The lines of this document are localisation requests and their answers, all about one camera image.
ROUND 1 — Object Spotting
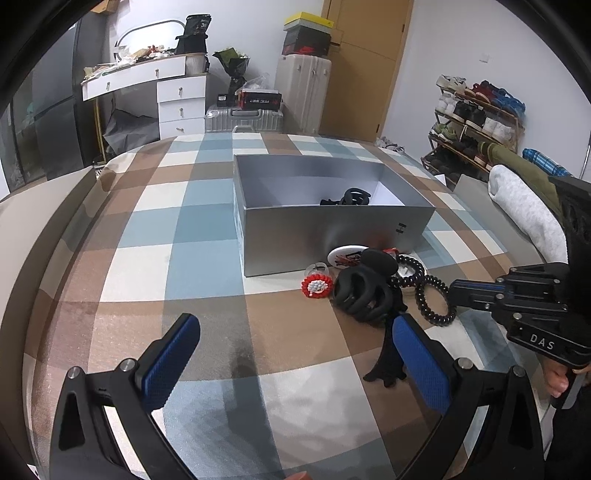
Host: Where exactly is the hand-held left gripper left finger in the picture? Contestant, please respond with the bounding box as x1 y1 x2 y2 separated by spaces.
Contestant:
50 313 201 480

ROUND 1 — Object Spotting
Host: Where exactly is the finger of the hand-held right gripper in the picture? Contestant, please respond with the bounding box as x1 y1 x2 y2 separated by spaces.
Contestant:
449 276 509 317

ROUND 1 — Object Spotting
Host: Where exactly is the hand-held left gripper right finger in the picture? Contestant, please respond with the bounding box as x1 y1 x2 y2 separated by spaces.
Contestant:
390 314 555 480

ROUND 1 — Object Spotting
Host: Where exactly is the black spiral hair tie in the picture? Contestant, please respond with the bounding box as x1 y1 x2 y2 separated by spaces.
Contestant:
390 255 426 289
416 275 458 328

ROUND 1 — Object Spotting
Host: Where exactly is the large black hair claw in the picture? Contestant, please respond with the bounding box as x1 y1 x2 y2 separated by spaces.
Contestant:
333 268 399 324

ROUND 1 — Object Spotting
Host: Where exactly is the black velvet hair clip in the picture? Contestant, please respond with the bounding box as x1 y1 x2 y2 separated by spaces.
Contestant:
360 248 399 278

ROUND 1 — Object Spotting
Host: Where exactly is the red beaded hair ornament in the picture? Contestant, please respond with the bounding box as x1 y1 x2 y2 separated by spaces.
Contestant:
301 273 334 300

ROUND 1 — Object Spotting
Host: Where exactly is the round pin badge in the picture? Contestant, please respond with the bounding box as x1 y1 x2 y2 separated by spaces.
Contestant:
327 247 365 269

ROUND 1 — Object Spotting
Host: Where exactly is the silver cardboard box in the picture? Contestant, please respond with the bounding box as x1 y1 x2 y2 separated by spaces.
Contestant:
232 154 436 278

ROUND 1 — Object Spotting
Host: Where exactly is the person's right hand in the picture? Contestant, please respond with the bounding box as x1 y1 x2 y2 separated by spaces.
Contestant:
541 357 583 411

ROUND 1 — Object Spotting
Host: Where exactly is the light grey fleece garment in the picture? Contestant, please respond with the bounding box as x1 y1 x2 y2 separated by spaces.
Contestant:
488 164 570 265

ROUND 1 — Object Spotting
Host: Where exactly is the plaid blanket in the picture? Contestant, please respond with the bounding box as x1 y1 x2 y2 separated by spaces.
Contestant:
28 133 573 480

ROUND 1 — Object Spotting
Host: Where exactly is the olive green jacket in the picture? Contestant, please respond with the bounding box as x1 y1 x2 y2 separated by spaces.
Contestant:
478 141 565 217

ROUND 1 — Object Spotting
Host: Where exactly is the wooden shoe rack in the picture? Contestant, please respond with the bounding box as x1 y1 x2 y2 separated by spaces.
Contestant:
421 76 527 185

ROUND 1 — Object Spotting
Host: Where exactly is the blue plaid cloth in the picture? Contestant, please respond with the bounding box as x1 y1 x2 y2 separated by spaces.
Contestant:
523 148 574 178

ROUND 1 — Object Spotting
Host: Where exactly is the group of assorted shoes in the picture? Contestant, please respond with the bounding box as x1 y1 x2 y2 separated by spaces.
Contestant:
427 76 526 183

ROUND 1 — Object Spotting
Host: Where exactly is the beige bed base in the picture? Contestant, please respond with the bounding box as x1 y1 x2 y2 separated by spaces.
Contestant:
0 166 99 324

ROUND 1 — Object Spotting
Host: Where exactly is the dark grey cloth bag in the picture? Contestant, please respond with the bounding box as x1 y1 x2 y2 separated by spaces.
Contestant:
104 108 160 155

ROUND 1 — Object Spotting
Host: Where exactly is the wooden door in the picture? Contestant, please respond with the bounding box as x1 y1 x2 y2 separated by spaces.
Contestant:
318 0 414 144

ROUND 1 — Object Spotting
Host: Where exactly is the silver suitcase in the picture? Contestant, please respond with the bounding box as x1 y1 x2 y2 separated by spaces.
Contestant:
205 104 284 136

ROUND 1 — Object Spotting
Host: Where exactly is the white suitcase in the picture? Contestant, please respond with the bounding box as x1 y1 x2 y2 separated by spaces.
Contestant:
274 54 332 137

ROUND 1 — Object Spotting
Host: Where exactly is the white dressing table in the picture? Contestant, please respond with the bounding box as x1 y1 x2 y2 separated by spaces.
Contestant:
82 52 208 139

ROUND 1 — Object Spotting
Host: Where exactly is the dark grey refrigerator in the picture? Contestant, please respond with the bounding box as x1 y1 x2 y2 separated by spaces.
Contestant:
11 18 116 185

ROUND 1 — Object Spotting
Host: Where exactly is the clear plastic bag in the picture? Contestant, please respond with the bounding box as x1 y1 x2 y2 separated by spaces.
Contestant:
242 74 274 93

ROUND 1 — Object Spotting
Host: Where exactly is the black and red shoe box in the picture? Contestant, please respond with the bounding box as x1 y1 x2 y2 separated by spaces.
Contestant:
281 42 331 58

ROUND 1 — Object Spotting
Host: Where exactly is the dark wrapped bouquet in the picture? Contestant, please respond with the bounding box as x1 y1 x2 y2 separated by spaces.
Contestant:
212 47 251 99

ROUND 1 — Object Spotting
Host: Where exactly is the pile of dressing table clutter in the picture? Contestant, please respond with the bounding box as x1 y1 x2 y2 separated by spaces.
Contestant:
83 42 178 83

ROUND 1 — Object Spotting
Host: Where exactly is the yellow lid shoe box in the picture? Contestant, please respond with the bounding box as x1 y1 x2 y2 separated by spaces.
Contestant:
284 13 334 32

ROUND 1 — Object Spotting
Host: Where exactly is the oval mirror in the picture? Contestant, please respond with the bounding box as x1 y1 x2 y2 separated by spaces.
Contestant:
112 18 188 63

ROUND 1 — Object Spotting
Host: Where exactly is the black bag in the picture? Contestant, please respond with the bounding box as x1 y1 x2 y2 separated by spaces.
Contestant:
174 15 213 55

